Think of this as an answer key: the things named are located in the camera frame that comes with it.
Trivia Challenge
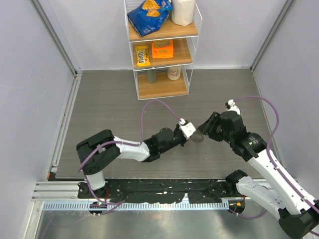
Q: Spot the orange candy box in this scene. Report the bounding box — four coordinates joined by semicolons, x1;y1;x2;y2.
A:
152;39;174;59

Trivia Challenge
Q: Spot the white printed cup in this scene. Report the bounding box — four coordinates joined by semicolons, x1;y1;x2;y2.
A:
167;66;181;81

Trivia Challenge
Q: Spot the yellow candy bag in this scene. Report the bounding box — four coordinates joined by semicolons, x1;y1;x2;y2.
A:
135;46;151;67

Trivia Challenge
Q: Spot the white wire shelf unit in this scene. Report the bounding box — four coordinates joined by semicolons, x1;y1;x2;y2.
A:
125;2;202;100

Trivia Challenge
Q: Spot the metal key organizer with rings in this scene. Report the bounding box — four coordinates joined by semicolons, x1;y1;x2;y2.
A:
191;132;204;143

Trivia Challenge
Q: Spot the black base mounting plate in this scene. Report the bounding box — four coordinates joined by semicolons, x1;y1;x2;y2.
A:
77;178;250;204

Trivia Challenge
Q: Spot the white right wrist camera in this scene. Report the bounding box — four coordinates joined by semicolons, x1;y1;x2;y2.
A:
225;99;241;115

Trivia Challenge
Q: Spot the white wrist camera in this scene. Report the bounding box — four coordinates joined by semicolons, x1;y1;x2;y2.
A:
225;99;241;115
178;118;196;139

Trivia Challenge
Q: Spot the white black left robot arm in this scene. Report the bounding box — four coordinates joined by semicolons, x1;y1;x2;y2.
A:
76;121;196;198

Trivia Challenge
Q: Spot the blue chips bag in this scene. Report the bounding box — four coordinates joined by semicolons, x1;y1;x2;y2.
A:
127;0;173;37

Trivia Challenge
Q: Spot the white slotted cable duct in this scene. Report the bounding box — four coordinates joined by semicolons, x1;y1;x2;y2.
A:
42;200;229;211

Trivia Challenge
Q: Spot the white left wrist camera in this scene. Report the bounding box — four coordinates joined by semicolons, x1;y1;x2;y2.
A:
178;118;196;139

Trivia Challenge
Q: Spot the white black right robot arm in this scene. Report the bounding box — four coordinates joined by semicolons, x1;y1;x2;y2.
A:
198;111;319;239

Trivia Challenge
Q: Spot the white paper towel roll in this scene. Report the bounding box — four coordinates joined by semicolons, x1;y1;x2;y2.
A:
171;0;195;26

